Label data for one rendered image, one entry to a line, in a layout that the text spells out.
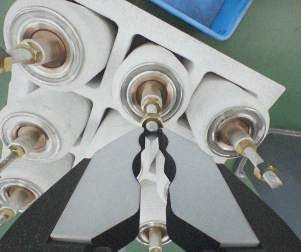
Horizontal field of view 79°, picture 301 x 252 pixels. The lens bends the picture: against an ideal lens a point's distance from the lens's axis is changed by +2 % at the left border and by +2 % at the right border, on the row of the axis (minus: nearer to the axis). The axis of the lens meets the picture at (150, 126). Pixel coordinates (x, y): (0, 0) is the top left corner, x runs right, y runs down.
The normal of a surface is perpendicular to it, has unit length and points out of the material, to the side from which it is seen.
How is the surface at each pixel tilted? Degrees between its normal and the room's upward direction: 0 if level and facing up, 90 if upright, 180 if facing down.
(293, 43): 0
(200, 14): 0
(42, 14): 4
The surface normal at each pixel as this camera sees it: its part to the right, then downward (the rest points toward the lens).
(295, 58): 0.00, 0.47
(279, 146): -0.60, -0.71
